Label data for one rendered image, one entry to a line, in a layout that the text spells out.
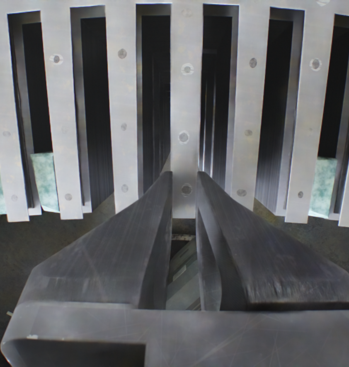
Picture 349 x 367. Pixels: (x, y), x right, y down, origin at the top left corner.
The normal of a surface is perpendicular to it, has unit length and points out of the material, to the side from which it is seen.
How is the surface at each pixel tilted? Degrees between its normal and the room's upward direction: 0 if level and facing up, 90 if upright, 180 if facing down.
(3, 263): 0
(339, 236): 0
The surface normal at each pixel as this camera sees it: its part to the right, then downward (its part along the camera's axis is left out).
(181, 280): -0.51, -0.39
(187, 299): -0.01, 0.15
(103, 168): 1.00, -0.03
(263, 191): -1.00, -0.06
